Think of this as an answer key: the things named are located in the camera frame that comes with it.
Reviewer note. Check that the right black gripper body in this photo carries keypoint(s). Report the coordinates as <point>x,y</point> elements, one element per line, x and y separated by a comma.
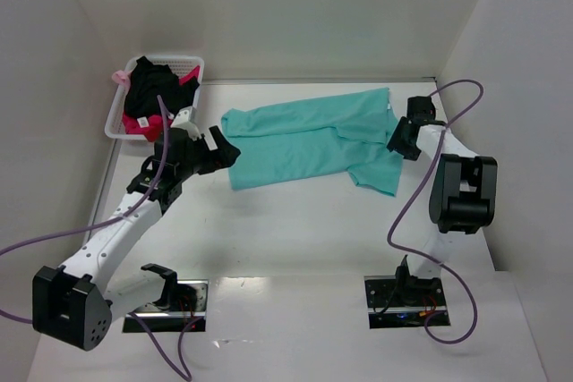
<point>402,141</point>

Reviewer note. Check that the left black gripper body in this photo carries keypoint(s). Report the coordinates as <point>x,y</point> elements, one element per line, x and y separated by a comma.
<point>208,152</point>

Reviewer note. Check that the teal t shirt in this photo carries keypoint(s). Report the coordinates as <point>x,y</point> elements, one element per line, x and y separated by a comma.
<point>315,137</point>

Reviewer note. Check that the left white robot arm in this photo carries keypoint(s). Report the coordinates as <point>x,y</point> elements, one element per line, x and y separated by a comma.
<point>75,302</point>

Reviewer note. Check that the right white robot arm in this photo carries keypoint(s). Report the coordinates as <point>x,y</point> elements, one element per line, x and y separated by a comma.
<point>462,198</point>

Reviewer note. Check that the red pink t shirt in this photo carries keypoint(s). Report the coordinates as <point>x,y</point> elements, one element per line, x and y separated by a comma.
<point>151,126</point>

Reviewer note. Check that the white plastic basket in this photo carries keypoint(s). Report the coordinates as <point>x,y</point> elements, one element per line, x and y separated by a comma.
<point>180,65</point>

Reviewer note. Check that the black t shirt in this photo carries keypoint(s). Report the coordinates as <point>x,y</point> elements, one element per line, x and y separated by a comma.
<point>149,80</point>

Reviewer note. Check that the light pink cloth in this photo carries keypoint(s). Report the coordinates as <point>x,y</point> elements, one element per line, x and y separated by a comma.
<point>122,78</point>

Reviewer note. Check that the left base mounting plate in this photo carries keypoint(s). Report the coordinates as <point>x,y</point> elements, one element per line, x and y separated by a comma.
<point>189,304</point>

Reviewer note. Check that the base mounting plate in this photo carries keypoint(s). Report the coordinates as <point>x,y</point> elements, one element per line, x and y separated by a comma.
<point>408,307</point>
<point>189,304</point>

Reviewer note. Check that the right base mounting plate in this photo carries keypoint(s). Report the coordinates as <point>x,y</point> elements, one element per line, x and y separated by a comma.
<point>408,307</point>

